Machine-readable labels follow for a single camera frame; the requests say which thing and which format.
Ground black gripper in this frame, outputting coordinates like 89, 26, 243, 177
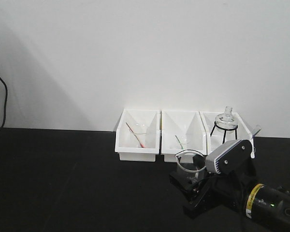
169, 159, 257, 219

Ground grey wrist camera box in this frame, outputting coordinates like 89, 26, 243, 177
205, 140, 252, 174

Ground middle white storage bin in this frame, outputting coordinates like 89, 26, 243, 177
161, 110, 207, 162

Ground green-tipped glass stirring rod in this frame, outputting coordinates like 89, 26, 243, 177
175, 135, 184, 150

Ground round-bottom glass flask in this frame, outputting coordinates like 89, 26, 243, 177
215, 106, 238, 130

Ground clear glass beaker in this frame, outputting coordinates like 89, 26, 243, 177
175, 149, 206, 183

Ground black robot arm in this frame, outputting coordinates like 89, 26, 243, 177
169, 161, 290, 232

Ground black wire tripod stand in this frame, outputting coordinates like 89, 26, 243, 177
210, 122, 238, 143

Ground right white storage bin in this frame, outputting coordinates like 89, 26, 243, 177
199, 111, 255, 159

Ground left white storage bin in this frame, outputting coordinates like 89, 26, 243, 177
115, 109, 160, 162

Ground blue-tipped glass test tube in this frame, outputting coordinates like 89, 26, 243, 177
251, 125, 262, 139

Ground white storage bin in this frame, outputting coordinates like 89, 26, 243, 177
199, 111, 255, 159
115, 109, 160, 162
161, 110, 207, 162

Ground red-tipped glass stirring rod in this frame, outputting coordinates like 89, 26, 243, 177
125, 122, 145, 148

